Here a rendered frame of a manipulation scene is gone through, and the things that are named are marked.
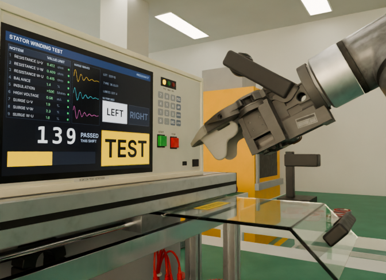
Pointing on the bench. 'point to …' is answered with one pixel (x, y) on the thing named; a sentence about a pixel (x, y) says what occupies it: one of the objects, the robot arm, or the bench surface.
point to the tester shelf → (101, 205)
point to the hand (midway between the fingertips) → (196, 137)
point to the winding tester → (185, 121)
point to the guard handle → (339, 229)
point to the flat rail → (115, 253)
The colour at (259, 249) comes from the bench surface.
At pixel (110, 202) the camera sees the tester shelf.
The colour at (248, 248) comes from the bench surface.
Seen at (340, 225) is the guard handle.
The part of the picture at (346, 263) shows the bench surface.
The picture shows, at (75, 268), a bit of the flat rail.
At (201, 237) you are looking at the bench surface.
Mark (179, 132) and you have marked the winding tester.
